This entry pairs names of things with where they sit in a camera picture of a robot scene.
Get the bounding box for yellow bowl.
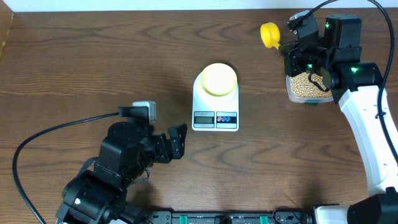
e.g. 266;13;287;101
200;63;238;96

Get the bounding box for yellow measuring scoop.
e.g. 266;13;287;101
260;22;280;49

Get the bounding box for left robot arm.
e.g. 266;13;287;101
56;119;188;223

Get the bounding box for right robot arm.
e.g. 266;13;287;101
279;11;397;223

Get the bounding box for soybeans in container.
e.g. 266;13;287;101
287;73;332;98

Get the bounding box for clear plastic container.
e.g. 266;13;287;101
286;72;333;103

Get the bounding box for white digital kitchen scale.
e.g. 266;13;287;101
192;72;239;132

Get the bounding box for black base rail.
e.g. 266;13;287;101
124;202;349;224

